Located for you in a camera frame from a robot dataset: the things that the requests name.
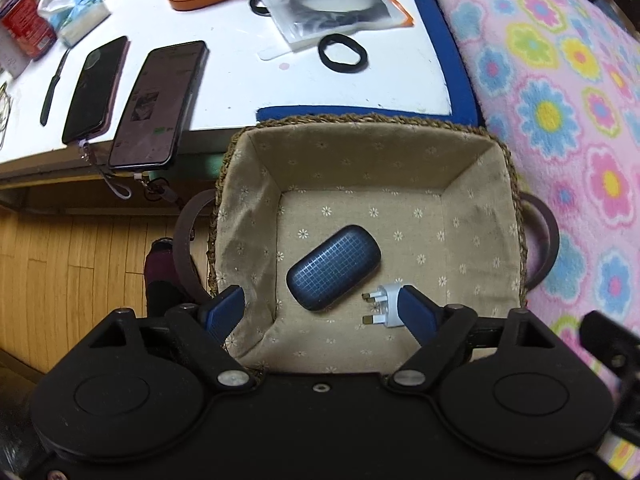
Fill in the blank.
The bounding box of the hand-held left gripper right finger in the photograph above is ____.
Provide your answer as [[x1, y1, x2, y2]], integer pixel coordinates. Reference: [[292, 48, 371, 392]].
[[384, 285, 557, 393]]

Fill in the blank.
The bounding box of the white phone strap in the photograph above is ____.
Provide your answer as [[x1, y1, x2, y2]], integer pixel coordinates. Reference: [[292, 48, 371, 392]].
[[79, 141, 132, 200]]

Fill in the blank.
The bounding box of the smartphone in purple case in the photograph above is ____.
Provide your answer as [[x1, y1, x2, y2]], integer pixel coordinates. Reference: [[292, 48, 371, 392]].
[[61, 35, 131, 145]]

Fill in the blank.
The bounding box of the white plug adapter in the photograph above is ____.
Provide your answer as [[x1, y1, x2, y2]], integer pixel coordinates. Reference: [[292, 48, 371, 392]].
[[361, 282, 408, 330]]

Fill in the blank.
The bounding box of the woven basket with fabric liner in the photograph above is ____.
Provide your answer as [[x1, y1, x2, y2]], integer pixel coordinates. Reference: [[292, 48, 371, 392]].
[[172, 112, 561, 376]]

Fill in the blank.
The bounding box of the black pen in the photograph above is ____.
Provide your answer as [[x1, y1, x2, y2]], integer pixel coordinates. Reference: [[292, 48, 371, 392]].
[[40, 49, 71, 127]]

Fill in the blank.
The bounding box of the pink floral blanket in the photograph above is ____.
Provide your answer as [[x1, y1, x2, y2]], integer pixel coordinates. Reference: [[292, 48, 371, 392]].
[[415, 0, 640, 480]]

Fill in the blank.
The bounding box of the tissue pack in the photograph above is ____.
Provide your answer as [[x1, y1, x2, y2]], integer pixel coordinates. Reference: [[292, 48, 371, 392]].
[[37, 0, 111, 48]]

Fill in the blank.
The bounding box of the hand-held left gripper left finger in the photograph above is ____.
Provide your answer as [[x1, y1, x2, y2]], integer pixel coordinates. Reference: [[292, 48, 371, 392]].
[[89, 285, 257, 391]]

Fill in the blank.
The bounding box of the red can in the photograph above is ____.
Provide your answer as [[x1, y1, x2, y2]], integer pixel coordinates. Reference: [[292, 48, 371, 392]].
[[0, 0, 57, 61]]

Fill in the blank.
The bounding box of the black smartphone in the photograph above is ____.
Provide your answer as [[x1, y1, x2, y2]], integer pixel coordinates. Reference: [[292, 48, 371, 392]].
[[107, 40, 208, 171]]

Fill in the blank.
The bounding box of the dark phone strap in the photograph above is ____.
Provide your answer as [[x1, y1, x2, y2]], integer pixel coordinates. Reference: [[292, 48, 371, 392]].
[[133, 171, 187, 209]]

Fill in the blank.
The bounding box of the clear plastic bag with band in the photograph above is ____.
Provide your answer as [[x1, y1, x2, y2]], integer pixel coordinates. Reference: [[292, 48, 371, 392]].
[[260, 0, 416, 53]]

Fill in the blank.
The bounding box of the person's foot in dark sock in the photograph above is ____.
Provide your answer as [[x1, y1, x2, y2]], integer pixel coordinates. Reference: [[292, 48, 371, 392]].
[[144, 237, 211, 318]]

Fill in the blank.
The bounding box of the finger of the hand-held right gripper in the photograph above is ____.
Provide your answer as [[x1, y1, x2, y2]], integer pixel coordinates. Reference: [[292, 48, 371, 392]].
[[582, 310, 640, 441]]

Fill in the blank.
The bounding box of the blue grid-pattern case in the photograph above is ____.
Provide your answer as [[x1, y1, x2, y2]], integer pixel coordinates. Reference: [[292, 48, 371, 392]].
[[286, 224, 382, 312]]

